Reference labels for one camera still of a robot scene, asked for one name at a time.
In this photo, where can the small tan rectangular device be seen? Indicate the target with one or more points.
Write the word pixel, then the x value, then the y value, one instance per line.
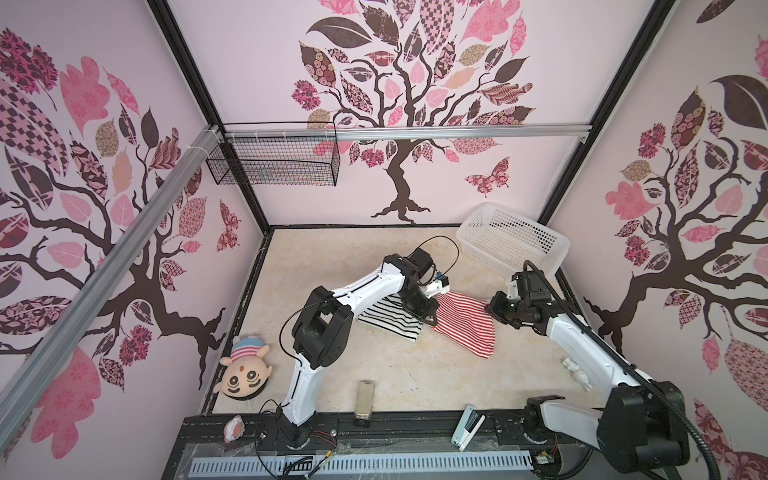
pixel 364 403

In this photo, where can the silver aluminium rail left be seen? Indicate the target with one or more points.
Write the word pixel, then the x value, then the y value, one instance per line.
pixel 21 394

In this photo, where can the small white figurine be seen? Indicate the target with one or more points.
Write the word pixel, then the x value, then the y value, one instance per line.
pixel 577 373

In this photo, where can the white green handheld device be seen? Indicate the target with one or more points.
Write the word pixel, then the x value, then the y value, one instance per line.
pixel 469 424

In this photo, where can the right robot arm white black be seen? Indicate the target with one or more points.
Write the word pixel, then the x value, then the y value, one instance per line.
pixel 639 428

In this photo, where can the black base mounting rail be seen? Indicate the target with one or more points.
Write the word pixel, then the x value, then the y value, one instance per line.
pixel 272 432

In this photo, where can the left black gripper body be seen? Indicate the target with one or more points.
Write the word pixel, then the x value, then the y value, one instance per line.
pixel 415 303

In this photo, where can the silver aluminium rail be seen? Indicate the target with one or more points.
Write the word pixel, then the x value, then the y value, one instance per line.
pixel 21 394
pixel 408 132

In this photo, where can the silver aluminium rail back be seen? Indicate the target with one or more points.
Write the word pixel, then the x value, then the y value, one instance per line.
pixel 408 132

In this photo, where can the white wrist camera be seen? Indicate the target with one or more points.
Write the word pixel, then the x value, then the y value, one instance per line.
pixel 514 287
pixel 440 285

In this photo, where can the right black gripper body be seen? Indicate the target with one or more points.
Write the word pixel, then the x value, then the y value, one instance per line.
pixel 507 309

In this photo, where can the red white striped tank top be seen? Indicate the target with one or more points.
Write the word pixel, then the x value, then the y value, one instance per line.
pixel 464 320

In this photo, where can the cartoon face plush toy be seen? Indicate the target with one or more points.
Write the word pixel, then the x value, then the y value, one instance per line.
pixel 246 372

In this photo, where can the black white striped tank top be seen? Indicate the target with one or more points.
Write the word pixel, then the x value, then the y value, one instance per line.
pixel 389 315

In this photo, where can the small pink round object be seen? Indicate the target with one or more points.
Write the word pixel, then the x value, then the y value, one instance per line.
pixel 234 429

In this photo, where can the white plastic laundry basket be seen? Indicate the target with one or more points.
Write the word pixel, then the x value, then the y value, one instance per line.
pixel 502 240

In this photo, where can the white slotted cable duct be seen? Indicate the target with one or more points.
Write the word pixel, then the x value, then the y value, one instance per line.
pixel 320 466

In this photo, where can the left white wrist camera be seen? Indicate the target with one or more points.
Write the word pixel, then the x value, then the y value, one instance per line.
pixel 440 285

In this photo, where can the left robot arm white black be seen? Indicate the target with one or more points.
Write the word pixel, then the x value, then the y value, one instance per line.
pixel 321 331

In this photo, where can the black wire mesh basket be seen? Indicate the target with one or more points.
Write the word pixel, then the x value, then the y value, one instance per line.
pixel 291 153

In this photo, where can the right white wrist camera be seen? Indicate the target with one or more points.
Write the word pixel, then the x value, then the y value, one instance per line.
pixel 514 287

